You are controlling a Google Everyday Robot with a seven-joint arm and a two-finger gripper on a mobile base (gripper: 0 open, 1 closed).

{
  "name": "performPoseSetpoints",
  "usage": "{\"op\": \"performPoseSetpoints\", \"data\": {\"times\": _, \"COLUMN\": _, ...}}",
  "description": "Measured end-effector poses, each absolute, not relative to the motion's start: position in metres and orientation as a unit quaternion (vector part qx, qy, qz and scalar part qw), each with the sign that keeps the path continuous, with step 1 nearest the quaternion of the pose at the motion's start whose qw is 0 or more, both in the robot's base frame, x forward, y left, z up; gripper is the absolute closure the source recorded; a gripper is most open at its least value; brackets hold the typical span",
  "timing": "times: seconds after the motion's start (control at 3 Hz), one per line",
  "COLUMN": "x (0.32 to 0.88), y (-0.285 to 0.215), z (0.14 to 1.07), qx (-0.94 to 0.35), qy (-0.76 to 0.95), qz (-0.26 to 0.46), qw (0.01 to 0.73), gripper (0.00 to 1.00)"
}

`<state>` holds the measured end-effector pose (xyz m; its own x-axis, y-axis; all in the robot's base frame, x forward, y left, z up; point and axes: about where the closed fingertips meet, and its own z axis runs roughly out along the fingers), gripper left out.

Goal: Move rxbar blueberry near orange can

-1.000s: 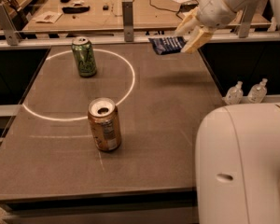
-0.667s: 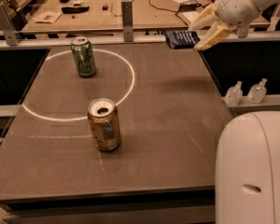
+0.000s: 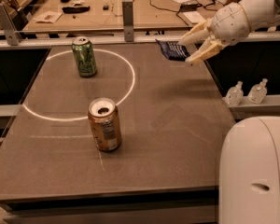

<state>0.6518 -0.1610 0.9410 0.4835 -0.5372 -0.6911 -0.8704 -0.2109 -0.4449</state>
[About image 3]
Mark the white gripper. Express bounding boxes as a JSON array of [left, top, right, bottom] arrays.
[[178, 3, 250, 64]]

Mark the blue rxbar blueberry wrapper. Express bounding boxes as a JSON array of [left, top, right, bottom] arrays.
[[157, 40, 190, 62]]

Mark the orange soda can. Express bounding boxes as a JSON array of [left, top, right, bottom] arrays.
[[88, 98, 122, 152]]

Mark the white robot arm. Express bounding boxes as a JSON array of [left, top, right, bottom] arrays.
[[179, 0, 280, 224]]

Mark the green soda can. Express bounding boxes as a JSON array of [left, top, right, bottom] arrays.
[[72, 36, 97, 77]]

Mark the white label card right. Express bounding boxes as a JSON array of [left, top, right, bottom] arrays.
[[183, 11, 205, 24]]

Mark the black power adapter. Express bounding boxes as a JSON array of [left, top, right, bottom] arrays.
[[180, 3, 198, 12]]

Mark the clear small bottle left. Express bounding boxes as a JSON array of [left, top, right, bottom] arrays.
[[225, 81, 244, 106]]

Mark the clear small bottle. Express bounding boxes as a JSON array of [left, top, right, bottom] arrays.
[[225, 81, 244, 106], [247, 78, 268, 104]]

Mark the clear small bottle right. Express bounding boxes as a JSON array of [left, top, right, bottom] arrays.
[[247, 78, 268, 104]]

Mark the black flat tool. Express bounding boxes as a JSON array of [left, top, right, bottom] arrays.
[[62, 6, 91, 14]]

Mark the white paper card left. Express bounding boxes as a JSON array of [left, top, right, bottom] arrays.
[[35, 11, 62, 23]]

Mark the metal bracket post centre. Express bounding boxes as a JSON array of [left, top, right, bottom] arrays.
[[122, 1, 134, 42]]

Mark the metal bracket post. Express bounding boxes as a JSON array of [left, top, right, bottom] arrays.
[[0, 4, 21, 46], [122, 1, 134, 42]]

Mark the metal bracket post left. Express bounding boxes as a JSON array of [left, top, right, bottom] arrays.
[[0, 4, 21, 46]]

